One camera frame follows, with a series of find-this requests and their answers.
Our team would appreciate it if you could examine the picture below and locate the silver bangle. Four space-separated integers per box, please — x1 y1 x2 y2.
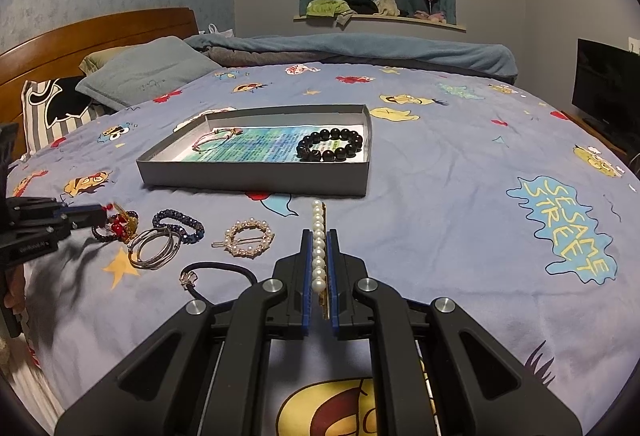
142 225 183 263
128 230 172 270

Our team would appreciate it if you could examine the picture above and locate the blue blanket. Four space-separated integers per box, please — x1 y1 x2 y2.
185 32 518 77

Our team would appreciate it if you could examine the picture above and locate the small dark bead bracelet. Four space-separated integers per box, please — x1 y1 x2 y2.
91 222 132 244

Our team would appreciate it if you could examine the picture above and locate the person's left hand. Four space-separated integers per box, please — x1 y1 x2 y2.
0 266 27 323

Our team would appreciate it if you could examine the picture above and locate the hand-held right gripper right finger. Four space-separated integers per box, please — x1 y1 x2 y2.
325 229 583 436

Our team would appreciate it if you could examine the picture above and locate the grey blanket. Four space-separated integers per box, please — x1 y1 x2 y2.
205 45 516 82

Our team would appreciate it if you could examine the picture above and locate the red and yellow bead bracelet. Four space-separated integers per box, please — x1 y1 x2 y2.
101 202 139 243

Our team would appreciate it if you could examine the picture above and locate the black clothing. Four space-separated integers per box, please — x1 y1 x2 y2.
345 0 381 16

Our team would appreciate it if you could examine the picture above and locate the blue-green printed paper sheet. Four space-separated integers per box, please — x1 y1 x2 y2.
172 125 368 163

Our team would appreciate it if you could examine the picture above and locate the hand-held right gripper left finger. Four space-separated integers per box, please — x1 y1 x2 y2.
54 229 313 436

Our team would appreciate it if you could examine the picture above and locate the green clothing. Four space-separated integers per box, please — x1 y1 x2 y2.
306 0 353 17

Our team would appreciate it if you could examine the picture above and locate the wooden television stand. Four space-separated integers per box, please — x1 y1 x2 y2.
560 109 640 167

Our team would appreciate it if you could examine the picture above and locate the silver bead bracelet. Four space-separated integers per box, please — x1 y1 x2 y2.
211 217 276 259

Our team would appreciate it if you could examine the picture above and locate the black hair tie with charm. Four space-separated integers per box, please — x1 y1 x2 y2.
179 262 258 302

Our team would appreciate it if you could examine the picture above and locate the dark blue beaded bracelet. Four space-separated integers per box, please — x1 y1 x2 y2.
151 209 206 244

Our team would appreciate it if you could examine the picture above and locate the large black bead bracelet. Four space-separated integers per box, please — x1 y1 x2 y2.
296 127 363 163

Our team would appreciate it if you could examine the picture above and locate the black television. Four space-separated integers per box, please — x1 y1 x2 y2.
571 38 640 152

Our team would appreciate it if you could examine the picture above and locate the pearl bar hair clip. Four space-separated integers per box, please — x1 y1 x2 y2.
311 199 331 321

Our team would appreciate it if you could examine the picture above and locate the wooden headboard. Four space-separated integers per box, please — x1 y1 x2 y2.
0 7 198 157

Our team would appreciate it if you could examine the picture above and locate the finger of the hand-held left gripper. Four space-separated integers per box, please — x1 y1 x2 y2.
5 197 109 231
9 216 73 248

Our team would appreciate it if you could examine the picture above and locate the pink cord bracelet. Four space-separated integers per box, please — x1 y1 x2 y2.
192 126 244 152

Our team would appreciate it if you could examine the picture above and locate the black and white striped pillow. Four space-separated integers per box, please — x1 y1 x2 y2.
21 79 108 154

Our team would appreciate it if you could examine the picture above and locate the cartoon printed blue bed sheet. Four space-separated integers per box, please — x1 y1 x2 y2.
0 59 640 436

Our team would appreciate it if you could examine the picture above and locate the grey shallow cardboard box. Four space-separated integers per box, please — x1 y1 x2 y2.
136 104 375 198

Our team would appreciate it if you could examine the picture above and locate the tan pillow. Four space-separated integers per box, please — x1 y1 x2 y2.
80 45 146 77

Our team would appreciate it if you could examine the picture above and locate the grey-blue pillow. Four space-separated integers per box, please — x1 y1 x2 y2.
75 36 223 109

